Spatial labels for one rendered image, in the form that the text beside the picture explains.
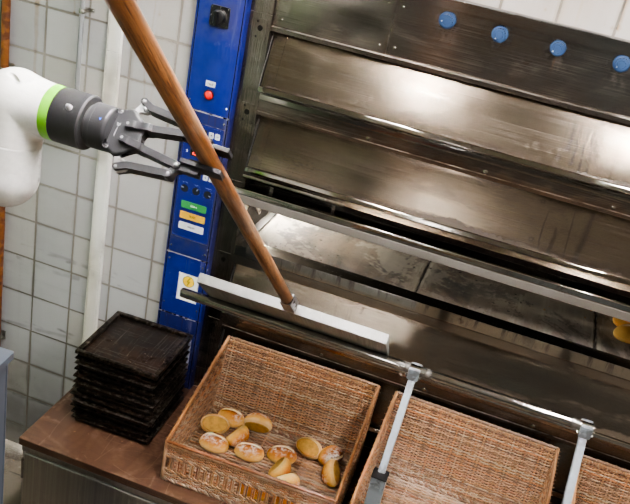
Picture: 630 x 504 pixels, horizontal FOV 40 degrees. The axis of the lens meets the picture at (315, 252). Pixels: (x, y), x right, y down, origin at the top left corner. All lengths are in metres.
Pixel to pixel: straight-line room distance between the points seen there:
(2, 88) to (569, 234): 1.69
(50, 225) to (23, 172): 1.68
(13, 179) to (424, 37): 1.38
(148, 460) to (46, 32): 1.41
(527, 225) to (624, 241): 0.27
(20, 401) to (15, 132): 2.28
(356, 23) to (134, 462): 1.50
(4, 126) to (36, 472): 1.68
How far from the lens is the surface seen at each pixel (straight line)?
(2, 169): 1.51
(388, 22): 2.54
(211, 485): 2.73
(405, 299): 2.76
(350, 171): 2.65
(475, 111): 2.53
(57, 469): 2.92
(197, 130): 1.27
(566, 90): 2.51
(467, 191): 2.61
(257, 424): 2.96
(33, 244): 3.27
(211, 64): 2.68
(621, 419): 2.88
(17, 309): 3.44
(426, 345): 2.83
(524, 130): 2.53
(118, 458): 2.85
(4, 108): 1.49
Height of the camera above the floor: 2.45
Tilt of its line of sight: 26 degrees down
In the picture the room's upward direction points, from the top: 12 degrees clockwise
